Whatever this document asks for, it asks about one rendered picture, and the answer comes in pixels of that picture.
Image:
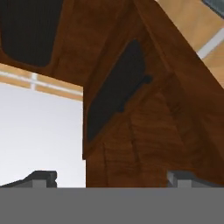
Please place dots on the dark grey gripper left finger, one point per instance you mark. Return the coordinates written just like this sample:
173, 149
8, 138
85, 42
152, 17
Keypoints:
40, 178

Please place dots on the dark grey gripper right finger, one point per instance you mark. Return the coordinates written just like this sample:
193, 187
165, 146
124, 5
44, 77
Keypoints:
182, 178

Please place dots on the wooden cabinet door, dark pane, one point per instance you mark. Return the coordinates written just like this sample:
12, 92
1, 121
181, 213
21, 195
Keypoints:
116, 90
29, 32

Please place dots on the dark grey flat fixture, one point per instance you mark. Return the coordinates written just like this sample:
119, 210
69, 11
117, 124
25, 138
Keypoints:
215, 5

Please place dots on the brown wooden wall cabinet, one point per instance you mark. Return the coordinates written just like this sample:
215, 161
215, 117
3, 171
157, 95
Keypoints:
163, 140

